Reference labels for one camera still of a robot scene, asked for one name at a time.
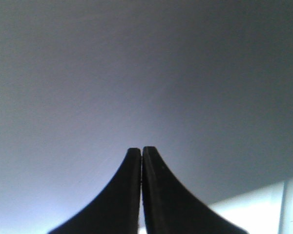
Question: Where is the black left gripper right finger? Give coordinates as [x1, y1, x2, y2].
[142, 146, 246, 234]

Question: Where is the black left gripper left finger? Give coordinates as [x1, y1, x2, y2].
[50, 148, 141, 234]

